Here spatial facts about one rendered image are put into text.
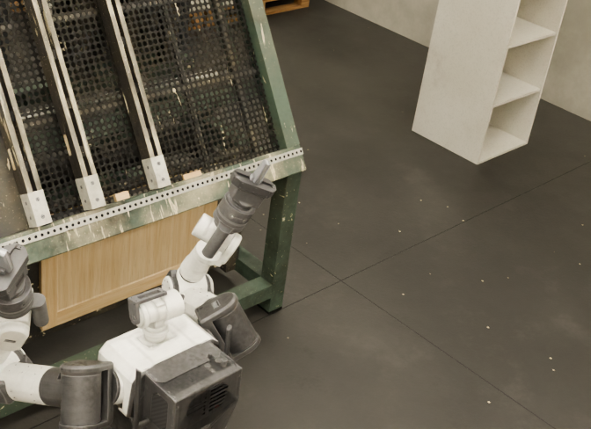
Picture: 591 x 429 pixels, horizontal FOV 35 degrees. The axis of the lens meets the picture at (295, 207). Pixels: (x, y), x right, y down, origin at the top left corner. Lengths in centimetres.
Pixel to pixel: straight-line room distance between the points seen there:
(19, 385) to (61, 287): 173
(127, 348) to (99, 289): 189
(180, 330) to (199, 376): 17
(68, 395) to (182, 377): 26
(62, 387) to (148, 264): 209
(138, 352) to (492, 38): 429
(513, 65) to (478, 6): 78
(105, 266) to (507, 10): 313
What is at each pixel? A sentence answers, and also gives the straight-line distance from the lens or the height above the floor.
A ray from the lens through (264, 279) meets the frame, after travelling 457.
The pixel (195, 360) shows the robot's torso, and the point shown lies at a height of 137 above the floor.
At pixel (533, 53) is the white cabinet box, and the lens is 669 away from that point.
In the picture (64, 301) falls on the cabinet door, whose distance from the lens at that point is 406.
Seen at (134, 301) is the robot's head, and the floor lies 149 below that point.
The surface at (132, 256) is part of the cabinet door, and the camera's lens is 415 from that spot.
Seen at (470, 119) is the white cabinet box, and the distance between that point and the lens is 635.
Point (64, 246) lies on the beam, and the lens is 357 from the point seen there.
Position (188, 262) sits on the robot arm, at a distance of 257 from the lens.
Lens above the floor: 283
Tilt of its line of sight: 31 degrees down
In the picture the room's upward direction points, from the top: 8 degrees clockwise
